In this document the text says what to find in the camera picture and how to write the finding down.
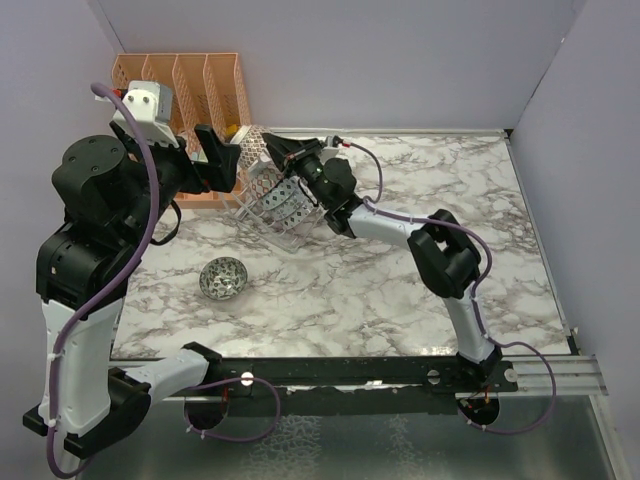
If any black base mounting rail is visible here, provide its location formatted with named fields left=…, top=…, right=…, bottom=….
left=159, top=349, right=521, bottom=416

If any white diamond patterned bowl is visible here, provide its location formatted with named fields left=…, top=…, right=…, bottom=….
left=281, top=204, right=317, bottom=231

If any white petal patterned bowl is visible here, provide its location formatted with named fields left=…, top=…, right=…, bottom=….
left=274, top=197, right=313, bottom=225

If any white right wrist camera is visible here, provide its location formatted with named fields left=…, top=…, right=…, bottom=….
left=322, top=135, right=344, bottom=157

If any black leaf patterned bowl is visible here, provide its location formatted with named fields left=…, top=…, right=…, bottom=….
left=199, top=257, right=248, bottom=301

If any blue triangle patterned bowl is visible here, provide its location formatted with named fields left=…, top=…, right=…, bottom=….
left=261, top=178, right=298, bottom=211

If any aluminium side rail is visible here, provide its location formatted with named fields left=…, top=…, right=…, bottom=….
left=502, top=355, right=608, bottom=397

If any brown checker patterned bowl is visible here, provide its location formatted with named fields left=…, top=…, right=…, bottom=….
left=230, top=125, right=271, bottom=172

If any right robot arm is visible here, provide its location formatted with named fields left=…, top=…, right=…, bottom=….
left=262, top=133, right=502, bottom=391

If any orange plastic file organizer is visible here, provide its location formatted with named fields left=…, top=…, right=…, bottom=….
left=111, top=51, right=254, bottom=210

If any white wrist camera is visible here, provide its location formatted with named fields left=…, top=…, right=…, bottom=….
left=322, top=135, right=344, bottom=157
left=91, top=80, right=179, bottom=148

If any blue floral patterned bowl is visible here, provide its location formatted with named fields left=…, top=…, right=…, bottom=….
left=271, top=192, right=307, bottom=220

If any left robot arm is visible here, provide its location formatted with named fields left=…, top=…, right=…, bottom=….
left=23, top=125, right=241, bottom=459

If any red patterned bowl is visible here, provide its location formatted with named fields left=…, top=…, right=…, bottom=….
left=249, top=167, right=283, bottom=200

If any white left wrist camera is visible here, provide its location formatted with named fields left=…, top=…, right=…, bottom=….
left=91, top=80, right=179, bottom=148

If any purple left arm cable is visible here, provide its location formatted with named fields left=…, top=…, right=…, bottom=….
left=45, top=82, right=281, bottom=479

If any white wire dish rack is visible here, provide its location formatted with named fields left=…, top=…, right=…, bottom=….
left=225, top=151, right=320, bottom=253

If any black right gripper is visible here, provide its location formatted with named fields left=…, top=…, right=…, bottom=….
left=260, top=136, right=331, bottom=210

